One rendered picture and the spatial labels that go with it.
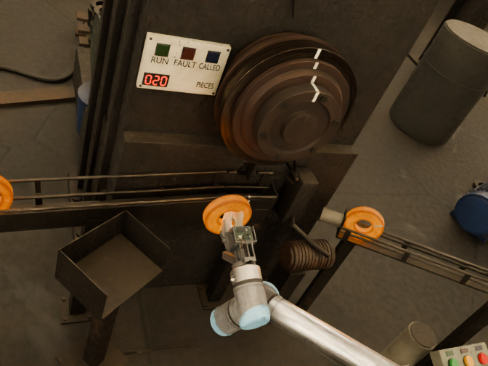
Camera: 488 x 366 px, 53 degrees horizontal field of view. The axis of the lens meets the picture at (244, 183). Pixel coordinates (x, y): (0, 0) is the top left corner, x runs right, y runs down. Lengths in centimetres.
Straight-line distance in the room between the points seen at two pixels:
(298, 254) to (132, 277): 72
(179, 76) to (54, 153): 144
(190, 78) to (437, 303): 208
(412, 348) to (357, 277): 88
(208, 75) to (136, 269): 66
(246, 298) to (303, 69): 69
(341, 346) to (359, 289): 138
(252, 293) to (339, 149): 85
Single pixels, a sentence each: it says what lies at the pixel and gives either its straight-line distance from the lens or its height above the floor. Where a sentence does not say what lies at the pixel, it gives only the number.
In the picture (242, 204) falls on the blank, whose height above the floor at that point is 89.
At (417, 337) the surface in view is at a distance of 208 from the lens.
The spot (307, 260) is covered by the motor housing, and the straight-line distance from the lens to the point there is 205.
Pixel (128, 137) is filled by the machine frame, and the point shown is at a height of 87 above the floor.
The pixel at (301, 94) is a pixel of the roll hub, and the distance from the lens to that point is 147.
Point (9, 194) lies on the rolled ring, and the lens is 168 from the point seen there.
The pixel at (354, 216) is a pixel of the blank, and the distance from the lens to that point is 199.
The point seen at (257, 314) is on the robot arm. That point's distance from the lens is 140.
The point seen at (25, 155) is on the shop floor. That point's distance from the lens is 285.
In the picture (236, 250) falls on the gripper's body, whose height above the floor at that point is 83.
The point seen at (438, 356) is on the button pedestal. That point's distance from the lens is 196.
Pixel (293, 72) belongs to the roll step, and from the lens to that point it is 149.
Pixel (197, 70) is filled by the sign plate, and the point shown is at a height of 115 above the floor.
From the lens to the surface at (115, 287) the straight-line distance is 160.
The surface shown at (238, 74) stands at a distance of 151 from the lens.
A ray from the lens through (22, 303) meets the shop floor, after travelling 226.
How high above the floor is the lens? 191
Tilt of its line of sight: 39 degrees down
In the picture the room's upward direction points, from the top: 24 degrees clockwise
